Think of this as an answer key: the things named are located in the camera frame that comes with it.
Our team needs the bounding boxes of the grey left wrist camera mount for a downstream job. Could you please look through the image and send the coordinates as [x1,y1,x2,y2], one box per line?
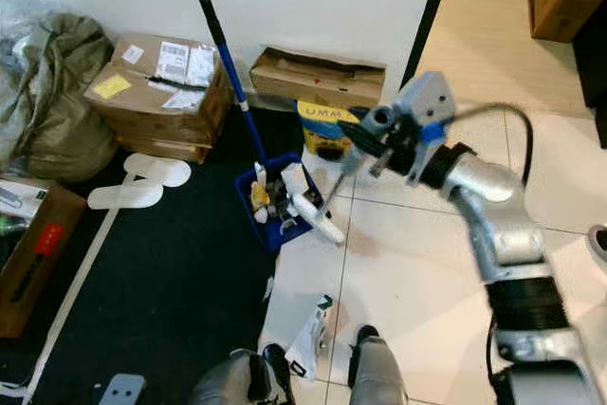
[100,374,150,405]

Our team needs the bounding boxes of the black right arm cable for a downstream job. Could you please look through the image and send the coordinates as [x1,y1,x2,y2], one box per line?
[451,101,534,180]

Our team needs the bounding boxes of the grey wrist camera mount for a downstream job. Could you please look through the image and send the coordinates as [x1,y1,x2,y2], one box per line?
[100,374,150,405]
[394,70,456,183]

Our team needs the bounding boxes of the sealed cardboard box with labels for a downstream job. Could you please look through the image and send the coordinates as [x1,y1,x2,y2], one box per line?
[83,33,234,165]

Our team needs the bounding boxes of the blue dustpan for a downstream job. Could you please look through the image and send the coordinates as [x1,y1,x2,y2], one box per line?
[199,0,330,254]

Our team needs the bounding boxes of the crumpled white paper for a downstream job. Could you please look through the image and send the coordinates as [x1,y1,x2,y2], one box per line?
[280,163,312,199]

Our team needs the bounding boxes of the olive green sack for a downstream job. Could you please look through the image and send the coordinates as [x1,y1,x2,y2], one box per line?
[0,11,118,188]

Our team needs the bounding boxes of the white carton green print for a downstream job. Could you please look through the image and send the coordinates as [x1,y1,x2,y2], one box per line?
[285,293,336,384]

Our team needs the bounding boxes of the dark wood cabinet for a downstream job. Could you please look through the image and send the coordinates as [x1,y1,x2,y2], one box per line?
[572,0,607,152]

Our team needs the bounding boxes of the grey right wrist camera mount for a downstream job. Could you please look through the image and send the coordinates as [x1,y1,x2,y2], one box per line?
[394,70,456,183]

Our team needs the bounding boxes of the black mat with taped edge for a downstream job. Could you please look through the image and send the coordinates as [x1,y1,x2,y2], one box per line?
[0,187,115,405]

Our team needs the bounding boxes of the white broom with metal handle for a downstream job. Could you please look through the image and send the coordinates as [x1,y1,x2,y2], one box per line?
[289,103,399,247]

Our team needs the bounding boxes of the yellow snack packet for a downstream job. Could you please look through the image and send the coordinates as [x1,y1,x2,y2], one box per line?
[249,177,273,224]

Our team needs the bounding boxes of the open cardboard box red label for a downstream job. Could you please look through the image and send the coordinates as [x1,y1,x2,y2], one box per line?
[0,175,89,340]

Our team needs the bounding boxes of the large black floor mat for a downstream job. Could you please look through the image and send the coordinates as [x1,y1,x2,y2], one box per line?
[0,106,312,405]

